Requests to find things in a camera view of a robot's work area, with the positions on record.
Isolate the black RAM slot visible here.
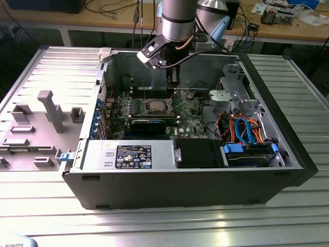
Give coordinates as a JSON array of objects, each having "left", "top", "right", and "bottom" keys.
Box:
[
  {"left": 132, "top": 92, "right": 177, "bottom": 98},
  {"left": 133, "top": 88, "right": 177, "bottom": 93},
  {"left": 113, "top": 115, "right": 180, "bottom": 124}
]

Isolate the CPU socket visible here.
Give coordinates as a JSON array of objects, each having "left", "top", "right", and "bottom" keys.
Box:
[{"left": 144, "top": 97, "right": 172, "bottom": 115}]

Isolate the white plastic case latch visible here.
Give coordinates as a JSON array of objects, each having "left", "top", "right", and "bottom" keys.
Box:
[{"left": 99, "top": 47, "right": 114, "bottom": 64}]

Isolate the green motherboard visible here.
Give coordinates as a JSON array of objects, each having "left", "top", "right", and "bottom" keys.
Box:
[{"left": 102, "top": 89, "right": 209, "bottom": 141}]

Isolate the silver metal drive cage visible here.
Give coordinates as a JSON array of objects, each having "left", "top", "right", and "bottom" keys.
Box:
[{"left": 217, "top": 63, "right": 254, "bottom": 101}]

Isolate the black graphics card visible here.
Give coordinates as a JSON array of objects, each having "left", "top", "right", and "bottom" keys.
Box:
[{"left": 130, "top": 117, "right": 168, "bottom": 136}]

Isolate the wooden desk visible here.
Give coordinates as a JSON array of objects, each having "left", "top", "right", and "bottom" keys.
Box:
[{"left": 0, "top": 0, "right": 329, "bottom": 47}]

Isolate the black fan shroud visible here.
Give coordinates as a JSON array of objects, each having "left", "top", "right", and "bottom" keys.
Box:
[{"left": 173, "top": 138, "right": 224, "bottom": 169}]

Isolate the metal heat sink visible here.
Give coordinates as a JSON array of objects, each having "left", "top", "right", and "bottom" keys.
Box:
[{"left": 261, "top": 7, "right": 278, "bottom": 26}]

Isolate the silver power supply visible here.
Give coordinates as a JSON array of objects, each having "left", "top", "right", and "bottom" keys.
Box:
[{"left": 70, "top": 140, "right": 182, "bottom": 173}]

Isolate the gray metal box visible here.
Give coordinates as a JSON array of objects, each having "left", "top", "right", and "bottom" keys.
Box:
[{"left": 276, "top": 7, "right": 295, "bottom": 26}]

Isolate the hard disk in blue carrier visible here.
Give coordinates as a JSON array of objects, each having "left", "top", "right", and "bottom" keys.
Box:
[{"left": 220, "top": 143, "right": 280, "bottom": 168}]

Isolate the gray parts rack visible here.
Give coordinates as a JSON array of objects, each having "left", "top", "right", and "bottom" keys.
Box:
[{"left": 0, "top": 90, "right": 85, "bottom": 172}]

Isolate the black PC case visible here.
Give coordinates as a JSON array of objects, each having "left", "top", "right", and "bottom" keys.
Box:
[{"left": 61, "top": 45, "right": 319, "bottom": 210}]

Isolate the wide black box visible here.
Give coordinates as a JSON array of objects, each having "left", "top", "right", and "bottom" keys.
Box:
[{"left": 7, "top": 0, "right": 83, "bottom": 14}]

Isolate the blue box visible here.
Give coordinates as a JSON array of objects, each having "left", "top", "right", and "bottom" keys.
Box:
[{"left": 287, "top": 0, "right": 319, "bottom": 8}]

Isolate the white paper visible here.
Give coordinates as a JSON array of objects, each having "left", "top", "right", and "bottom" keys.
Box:
[{"left": 295, "top": 14, "right": 329, "bottom": 26}]

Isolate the pale blue teach pendant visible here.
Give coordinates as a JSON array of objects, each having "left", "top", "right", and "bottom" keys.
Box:
[{"left": 0, "top": 231, "right": 39, "bottom": 247}]

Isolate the black camera cable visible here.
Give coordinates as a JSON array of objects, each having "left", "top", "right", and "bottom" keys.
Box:
[{"left": 156, "top": 33, "right": 232, "bottom": 69}]

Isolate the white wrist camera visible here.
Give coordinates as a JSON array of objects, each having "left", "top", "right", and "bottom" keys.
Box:
[{"left": 136, "top": 36, "right": 165, "bottom": 69}]

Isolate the gray plastic drive bracket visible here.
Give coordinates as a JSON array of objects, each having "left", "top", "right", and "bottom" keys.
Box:
[{"left": 208, "top": 90, "right": 259, "bottom": 115}]

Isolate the orange wire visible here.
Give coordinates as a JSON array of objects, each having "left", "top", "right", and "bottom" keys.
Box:
[
  {"left": 218, "top": 115, "right": 236, "bottom": 142},
  {"left": 253, "top": 120, "right": 266, "bottom": 144}
]

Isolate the blue wire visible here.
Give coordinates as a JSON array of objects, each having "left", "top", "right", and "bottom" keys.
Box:
[{"left": 234, "top": 117, "right": 255, "bottom": 146}]

